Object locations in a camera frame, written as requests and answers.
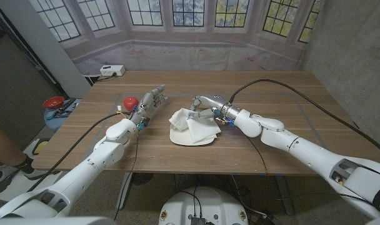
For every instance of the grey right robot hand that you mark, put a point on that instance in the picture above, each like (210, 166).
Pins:
(216, 103)

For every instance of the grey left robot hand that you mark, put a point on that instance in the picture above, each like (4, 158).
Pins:
(146, 104)

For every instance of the white cloth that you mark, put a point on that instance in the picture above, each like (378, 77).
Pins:
(202, 129)

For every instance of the white square plate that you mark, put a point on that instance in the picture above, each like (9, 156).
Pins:
(180, 139)

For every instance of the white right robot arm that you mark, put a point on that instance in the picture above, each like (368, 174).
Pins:
(302, 150)

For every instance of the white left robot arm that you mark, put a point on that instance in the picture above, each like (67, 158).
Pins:
(83, 167)

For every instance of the red apple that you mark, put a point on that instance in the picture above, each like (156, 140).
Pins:
(130, 103)

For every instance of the white power strip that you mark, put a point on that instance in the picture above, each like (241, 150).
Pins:
(112, 70)

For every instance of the printed window backdrop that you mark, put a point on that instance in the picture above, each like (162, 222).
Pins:
(190, 53)

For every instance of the black remote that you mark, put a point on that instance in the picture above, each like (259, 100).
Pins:
(66, 104)

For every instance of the grey table leg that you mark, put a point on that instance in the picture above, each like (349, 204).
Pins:
(123, 190)
(285, 193)

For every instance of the blue round stool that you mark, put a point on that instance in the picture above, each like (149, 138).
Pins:
(57, 123)

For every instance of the red bowl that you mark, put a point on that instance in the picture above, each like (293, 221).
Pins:
(53, 102)

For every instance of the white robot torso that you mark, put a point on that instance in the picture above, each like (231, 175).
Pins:
(205, 203)

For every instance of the yellow and black floor object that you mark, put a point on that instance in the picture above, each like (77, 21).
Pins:
(40, 147)

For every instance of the person's bare leg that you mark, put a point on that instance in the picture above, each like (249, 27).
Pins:
(2, 143)

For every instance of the grey and black shoe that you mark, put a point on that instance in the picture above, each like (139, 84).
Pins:
(2, 178)

